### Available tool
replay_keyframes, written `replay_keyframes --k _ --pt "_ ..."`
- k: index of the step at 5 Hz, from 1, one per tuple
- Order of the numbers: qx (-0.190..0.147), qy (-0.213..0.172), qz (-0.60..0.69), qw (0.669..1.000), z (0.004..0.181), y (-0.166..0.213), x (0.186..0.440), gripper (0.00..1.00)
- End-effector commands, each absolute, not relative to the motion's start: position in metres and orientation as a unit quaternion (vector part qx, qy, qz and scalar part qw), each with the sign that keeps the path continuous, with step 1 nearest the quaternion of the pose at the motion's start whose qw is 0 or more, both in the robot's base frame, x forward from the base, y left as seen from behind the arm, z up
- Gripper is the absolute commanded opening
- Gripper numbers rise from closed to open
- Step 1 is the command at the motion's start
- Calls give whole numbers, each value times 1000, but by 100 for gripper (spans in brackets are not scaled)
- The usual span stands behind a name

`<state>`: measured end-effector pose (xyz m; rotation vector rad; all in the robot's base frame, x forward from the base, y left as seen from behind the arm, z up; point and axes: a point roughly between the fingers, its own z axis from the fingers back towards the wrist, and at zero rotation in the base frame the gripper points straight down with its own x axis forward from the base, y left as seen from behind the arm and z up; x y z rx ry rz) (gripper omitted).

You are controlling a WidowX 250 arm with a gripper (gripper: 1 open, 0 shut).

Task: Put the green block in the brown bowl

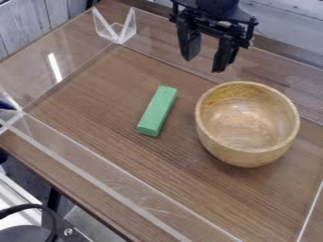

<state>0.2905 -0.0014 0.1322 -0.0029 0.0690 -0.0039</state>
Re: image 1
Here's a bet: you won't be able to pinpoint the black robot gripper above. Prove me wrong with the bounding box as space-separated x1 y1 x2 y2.
169 0 259 73

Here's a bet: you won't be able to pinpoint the black cable loop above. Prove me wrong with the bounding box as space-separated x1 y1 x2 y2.
0 203 59 242

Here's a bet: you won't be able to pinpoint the clear acrylic tray walls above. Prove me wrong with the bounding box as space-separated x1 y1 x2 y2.
0 0 323 242

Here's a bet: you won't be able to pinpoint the metal bracket with screw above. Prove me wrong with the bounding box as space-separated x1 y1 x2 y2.
55 218 92 242

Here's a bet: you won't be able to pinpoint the brown wooden bowl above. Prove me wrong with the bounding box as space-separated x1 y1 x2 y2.
195 81 300 167

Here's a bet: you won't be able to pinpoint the black table leg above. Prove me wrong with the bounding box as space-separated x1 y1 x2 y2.
47 188 61 212

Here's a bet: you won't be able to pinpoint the green rectangular block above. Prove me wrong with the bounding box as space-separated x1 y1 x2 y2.
137 86 177 137

